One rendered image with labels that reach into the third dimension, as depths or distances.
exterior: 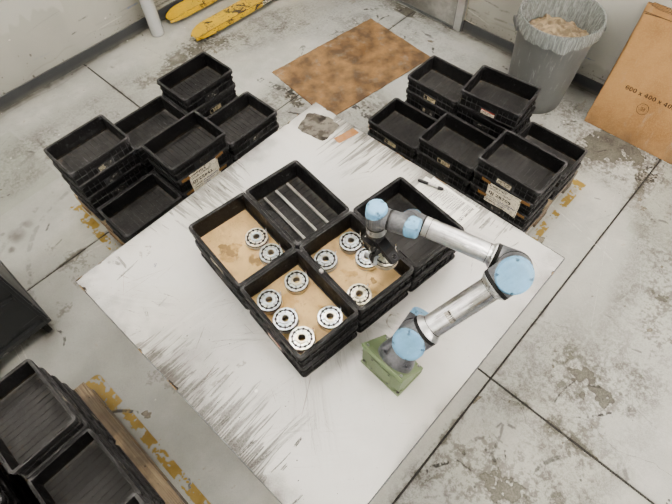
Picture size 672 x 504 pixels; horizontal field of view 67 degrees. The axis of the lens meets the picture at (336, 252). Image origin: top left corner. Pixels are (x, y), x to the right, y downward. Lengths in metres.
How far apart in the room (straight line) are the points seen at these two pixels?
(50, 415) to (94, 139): 1.69
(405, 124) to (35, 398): 2.63
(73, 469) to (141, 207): 1.52
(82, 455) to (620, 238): 3.23
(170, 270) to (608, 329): 2.41
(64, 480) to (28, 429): 0.27
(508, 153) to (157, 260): 2.04
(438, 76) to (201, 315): 2.37
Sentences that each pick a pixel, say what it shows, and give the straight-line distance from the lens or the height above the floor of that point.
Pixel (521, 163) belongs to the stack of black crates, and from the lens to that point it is 3.18.
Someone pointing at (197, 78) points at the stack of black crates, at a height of 0.49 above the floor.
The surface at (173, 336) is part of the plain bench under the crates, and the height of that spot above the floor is 0.70.
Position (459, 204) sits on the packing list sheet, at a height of 0.70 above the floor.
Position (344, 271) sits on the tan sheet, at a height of 0.83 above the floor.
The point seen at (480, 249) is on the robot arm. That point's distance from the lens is 1.83.
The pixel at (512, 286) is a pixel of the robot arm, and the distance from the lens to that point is 1.68.
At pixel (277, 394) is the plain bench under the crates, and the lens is 2.13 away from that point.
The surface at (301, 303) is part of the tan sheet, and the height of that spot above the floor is 0.83.
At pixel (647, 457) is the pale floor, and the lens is 3.14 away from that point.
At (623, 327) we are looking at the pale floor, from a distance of 3.37.
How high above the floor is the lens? 2.72
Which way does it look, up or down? 57 degrees down
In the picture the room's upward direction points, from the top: 3 degrees counter-clockwise
